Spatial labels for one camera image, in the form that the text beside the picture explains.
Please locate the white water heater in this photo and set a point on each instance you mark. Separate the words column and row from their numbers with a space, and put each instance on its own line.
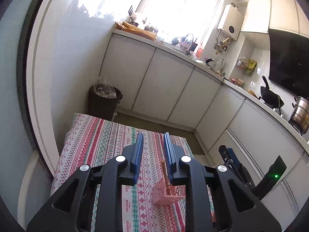
column 229, row 21

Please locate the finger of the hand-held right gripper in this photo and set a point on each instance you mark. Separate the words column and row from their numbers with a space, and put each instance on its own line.
column 223, row 154
column 233, row 156

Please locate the wooden rolling pin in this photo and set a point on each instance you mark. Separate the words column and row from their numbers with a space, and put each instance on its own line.
column 226, row 41

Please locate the dark brown trash bin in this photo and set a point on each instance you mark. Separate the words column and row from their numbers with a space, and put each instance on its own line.
column 103, row 108

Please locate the steel steamer pot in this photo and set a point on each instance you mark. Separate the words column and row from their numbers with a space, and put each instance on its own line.
column 301, row 113

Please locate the clear plastic trash bag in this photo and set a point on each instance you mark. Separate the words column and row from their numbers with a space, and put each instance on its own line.
column 105, row 89

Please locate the tan wooden chopstick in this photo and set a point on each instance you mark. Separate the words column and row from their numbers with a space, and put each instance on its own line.
column 164, row 174

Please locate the white three-door base cabinet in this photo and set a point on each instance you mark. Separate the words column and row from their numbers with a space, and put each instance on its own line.
column 149, row 82

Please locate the pink plastic lattice basket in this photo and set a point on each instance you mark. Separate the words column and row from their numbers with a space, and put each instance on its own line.
column 159, row 193

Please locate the black white small appliance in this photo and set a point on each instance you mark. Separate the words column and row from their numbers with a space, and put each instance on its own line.
column 210, row 62

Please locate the brown paper bag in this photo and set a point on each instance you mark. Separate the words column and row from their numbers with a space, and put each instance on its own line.
column 135, row 30

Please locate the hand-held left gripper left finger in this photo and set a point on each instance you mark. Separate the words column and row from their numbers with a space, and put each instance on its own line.
column 138, row 154

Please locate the red bottle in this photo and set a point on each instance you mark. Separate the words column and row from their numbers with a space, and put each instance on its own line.
column 200, row 51

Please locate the black range hood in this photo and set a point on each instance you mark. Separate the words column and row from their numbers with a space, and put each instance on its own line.
column 289, row 60

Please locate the black wok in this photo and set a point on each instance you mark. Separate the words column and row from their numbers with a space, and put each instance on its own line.
column 272, row 98

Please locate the white upper cabinet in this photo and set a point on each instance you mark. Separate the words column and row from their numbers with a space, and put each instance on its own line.
column 275, row 12

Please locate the patterned striped cloth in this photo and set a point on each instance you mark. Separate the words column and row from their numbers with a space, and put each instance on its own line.
column 96, row 137

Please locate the kitchen window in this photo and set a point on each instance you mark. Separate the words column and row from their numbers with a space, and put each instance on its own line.
column 183, row 9

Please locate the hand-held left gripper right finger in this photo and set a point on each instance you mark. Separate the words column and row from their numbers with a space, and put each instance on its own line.
column 167, row 152

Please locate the yellow green hanging bag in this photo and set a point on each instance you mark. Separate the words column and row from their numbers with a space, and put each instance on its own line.
column 251, row 67

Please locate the white kettle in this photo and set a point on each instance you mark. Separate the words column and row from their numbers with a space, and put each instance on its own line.
column 220, row 65

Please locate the white base cabinet with drawers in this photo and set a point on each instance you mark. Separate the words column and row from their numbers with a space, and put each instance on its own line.
column 253, row 130

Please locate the black wall hook rack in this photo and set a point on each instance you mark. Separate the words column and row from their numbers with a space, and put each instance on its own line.
column 130, row 10

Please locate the hanging steel condiment cup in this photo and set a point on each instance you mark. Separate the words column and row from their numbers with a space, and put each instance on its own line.
column 241, row 63

